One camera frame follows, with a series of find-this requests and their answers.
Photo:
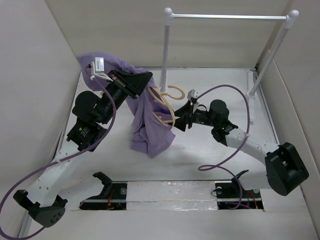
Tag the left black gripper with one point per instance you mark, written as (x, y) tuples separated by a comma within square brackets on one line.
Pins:
[(129, 84)]

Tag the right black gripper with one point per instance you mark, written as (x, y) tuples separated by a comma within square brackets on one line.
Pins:
[(184, 112)]

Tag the wooden clothes hanger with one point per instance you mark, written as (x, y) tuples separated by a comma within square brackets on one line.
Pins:
[(160, 97)]

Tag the purple t shirt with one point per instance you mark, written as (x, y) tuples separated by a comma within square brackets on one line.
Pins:
[(149, 135)]

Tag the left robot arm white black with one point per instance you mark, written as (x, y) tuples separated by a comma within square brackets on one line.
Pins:
[(41, 199)]

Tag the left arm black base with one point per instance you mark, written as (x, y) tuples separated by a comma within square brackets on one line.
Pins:
[(112, 197)]

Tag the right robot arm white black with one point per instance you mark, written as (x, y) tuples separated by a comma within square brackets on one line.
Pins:
[(284, 168)]

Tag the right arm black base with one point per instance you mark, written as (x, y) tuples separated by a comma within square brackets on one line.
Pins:
[(230, 195)]

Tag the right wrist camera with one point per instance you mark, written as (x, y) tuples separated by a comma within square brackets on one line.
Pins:
[(192, 97)]

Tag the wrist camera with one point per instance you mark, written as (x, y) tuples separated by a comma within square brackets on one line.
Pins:
[(192, 97), (97, 69)]

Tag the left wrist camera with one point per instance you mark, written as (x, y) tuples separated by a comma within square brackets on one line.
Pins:
[(97, 69)]

